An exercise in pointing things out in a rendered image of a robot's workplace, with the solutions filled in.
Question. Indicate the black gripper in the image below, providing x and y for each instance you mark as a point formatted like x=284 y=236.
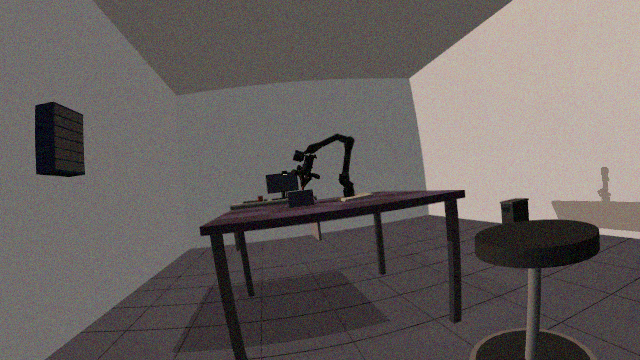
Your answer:
x=307 y=170

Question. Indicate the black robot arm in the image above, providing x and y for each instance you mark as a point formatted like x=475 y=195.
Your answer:
x=344 y=177

